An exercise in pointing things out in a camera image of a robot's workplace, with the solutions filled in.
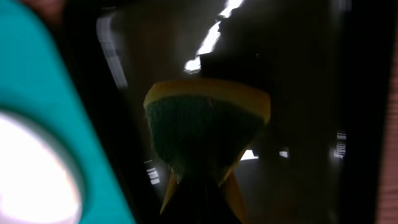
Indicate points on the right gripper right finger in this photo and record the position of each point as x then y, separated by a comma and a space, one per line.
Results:
221, 204

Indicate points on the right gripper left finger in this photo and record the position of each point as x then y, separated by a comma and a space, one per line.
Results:
182, 207

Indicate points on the teal plastic tray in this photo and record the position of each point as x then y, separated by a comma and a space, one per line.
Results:
36, 84

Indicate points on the yellow green sponge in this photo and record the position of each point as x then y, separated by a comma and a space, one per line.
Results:
202, 127

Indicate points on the black water tray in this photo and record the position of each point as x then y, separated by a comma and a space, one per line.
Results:
329, 154

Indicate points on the white plate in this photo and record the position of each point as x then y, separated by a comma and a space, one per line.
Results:
40, 181

